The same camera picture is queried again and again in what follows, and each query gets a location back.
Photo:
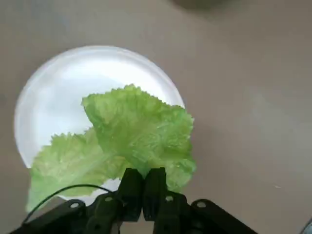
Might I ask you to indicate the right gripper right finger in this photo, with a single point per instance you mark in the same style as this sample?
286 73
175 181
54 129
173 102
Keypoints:
158 195

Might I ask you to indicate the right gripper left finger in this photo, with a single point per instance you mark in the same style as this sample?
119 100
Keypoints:
131 190

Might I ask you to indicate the green lettuce leaf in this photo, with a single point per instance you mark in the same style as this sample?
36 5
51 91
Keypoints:
73 161
136 126

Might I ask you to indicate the white round plate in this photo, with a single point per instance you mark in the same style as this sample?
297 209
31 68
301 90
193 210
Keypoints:
73 85

